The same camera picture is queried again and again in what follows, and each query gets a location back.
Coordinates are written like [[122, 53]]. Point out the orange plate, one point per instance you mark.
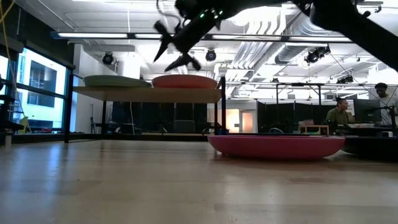
[[185, 81]]

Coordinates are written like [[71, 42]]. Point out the light green plate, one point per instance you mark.
[[115, 81]]

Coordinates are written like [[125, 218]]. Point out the black round ceiling spotlight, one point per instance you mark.
[[108, 58], [211, 55]]

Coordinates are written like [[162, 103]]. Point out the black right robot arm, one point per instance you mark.
[[357, 28]]

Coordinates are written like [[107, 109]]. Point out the black partition screen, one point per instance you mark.
[[289, 116]]

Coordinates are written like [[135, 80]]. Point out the black plate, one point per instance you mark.
[[373, 149]]

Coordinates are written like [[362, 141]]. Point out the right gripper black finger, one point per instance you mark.
[[164, 40], [183, 61]]

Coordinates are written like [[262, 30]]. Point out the black equipment stand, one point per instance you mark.
[[9, 124]]

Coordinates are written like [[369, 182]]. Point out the silver ventilation duct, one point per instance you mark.
[[295, 49]]

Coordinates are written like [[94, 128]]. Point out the wooden shelf with black legs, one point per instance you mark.
[[149, 95]]

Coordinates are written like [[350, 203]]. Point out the black ceiling spotlight cluster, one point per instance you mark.
[[315, 55]]

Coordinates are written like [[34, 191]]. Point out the seated person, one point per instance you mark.
[[338, 115]]

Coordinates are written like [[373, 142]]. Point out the standing person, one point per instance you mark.
[[385, 99]]

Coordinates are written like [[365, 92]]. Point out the small wooden rack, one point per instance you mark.
[[314, 129]]

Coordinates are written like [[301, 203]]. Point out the black computer monitor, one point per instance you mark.
[[367, 110]]

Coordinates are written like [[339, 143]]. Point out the pink plate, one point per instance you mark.
[[276, 146]]

